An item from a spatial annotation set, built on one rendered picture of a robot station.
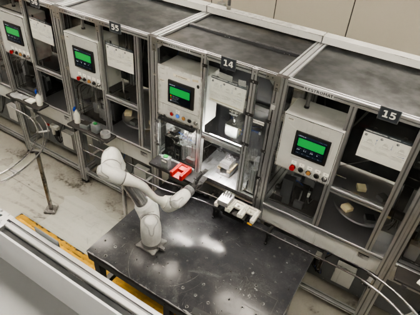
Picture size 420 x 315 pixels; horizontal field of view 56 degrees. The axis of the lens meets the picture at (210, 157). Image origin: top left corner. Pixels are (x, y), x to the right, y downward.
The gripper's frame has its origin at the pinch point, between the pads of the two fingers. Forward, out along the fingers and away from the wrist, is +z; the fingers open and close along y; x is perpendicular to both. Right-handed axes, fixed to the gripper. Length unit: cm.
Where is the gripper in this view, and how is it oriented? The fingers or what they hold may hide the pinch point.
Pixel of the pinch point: (204, 175)
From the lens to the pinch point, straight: 316.0
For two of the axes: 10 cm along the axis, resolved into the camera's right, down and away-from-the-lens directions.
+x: -8.5, -3.7, 3.9
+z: 5.3, -4.9, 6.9
